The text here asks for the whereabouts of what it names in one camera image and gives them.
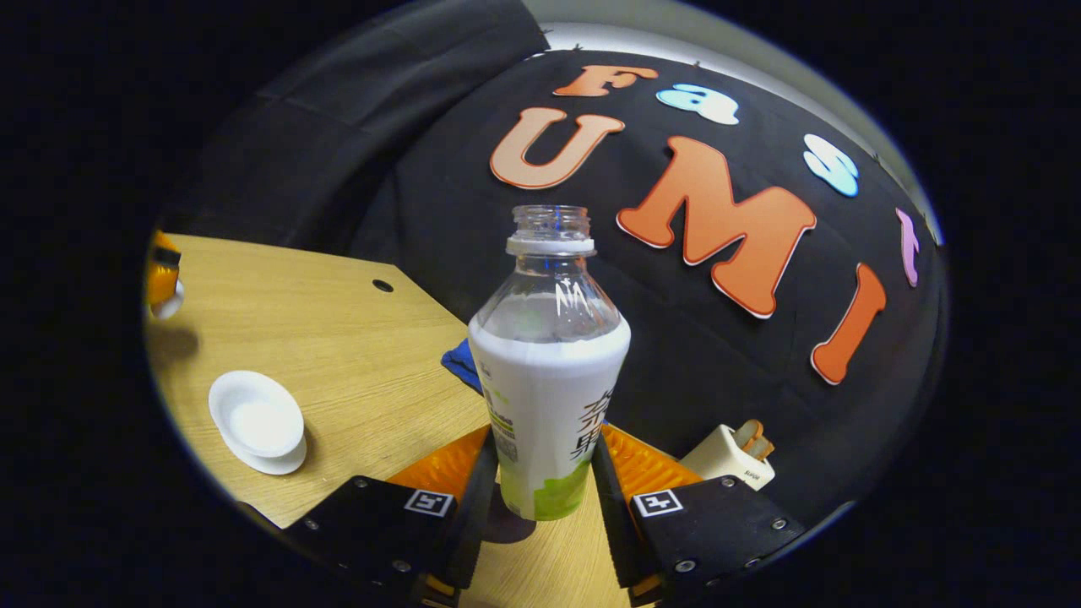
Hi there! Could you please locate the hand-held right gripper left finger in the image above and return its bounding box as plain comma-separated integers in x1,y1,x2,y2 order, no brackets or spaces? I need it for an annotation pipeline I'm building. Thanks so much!
281,424,500,608

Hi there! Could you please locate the white toaster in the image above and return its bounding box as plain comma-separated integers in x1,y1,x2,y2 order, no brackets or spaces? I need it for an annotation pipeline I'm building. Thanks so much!
677,423,776,493

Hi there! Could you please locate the white saucer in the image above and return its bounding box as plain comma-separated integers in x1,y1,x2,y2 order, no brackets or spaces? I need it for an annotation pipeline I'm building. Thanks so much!
220,422,309,477

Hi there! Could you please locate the white label water bottle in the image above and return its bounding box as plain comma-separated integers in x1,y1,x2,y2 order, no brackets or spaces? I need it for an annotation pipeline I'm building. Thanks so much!
466,204,633,523

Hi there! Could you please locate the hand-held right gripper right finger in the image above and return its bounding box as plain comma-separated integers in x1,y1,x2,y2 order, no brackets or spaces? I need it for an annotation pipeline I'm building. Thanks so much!
590,422,809,605

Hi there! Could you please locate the dark brown coaster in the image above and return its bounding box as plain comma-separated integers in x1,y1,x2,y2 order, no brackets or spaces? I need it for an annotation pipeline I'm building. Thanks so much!
485,497,538,545

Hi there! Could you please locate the blue cloth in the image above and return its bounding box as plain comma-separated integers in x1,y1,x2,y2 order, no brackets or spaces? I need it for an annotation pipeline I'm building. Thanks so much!
439,338,485,397

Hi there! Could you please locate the white teacup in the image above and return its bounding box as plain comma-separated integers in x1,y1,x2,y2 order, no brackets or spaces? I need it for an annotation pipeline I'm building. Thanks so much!
208,369,306,459

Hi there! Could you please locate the white teacup lid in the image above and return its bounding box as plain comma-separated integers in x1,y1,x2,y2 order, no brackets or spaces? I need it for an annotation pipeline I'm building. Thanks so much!
150,280,186,321

